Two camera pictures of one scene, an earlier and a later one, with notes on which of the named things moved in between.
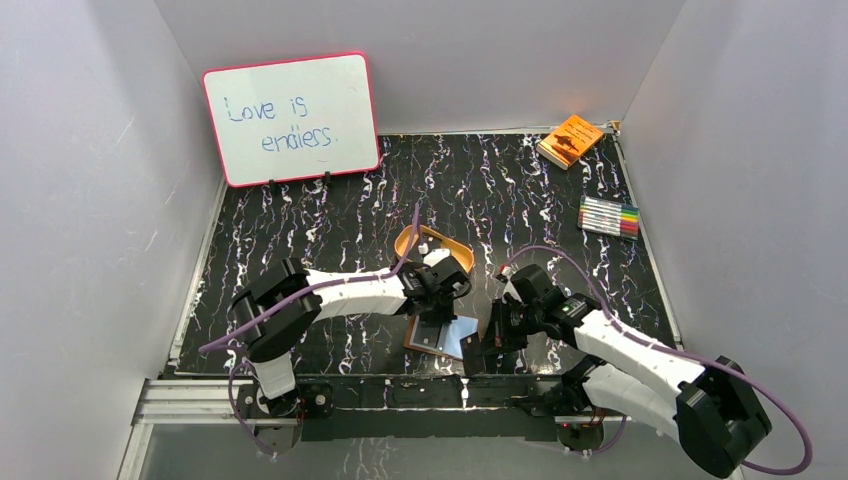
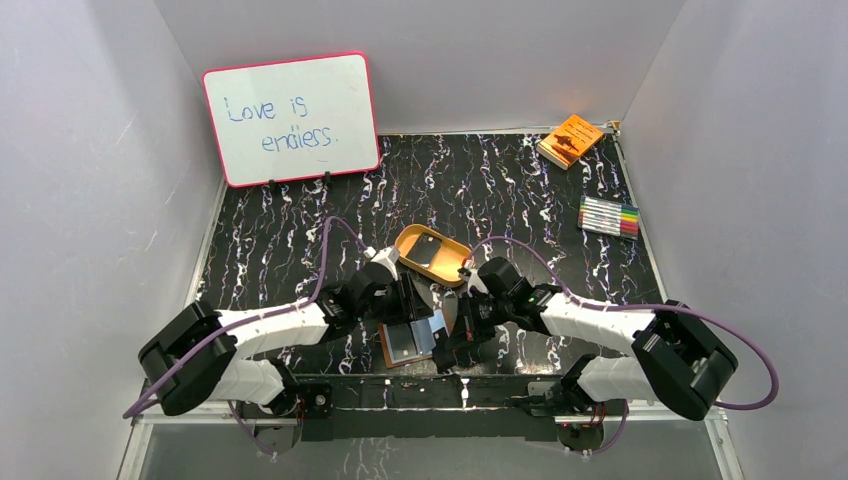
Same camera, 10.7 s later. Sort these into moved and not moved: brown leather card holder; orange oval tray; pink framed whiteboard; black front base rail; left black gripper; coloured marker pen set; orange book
Moved: brown leather card holder; left black gripper
Not moved: coloured marker pen set; pink framed whiteboard; black front base rail; orange book; orange oval tray
